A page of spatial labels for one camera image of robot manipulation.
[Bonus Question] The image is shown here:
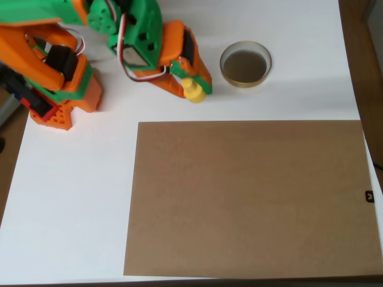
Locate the white red servo cable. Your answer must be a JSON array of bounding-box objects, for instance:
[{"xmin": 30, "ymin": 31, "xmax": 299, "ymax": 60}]
[{"xmin": 117, "ymin": 11, "xmax": 168, "ymax": 84}]

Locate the yellow plastic peg piece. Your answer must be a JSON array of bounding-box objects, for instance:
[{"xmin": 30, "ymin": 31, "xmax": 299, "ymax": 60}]
[{"xmin": 182, "ymin": 77, "xmax": 208, "ymax": 105}]

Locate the grey metal clamp bar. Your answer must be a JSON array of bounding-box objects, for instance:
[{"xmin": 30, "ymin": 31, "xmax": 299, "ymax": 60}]
[{"xmin": 0, "ymin": 94, "xmax": 23, "ymax": 128}]

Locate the round shallow dish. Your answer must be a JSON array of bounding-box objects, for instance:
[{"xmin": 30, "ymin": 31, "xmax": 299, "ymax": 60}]
[{"xmin": 219, "ymin": 40, "xmax": 273, "ymax": 89}]

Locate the black and red controller box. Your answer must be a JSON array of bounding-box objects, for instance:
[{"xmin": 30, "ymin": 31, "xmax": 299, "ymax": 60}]
[{"xmin": 0, "ymin": 64, "xmax": 59, "ymax": 122}]

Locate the brown cardboard mat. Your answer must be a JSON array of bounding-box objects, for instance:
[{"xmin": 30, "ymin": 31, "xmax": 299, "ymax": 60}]
[{"xmin": 123, "ymin": 120, "xmax": 383, "ymax": 277}]

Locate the orange robot base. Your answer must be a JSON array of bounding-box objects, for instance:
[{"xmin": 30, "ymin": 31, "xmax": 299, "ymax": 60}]
[{"xmin": 29, "ymin": 67, "xmax": 104, "ymax": 132}]

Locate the white paper sheet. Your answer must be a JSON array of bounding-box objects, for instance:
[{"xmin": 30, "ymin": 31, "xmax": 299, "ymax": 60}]
[{"xmin": 0, "ymin": 0, "xmax": 383, "ymax": 285}]

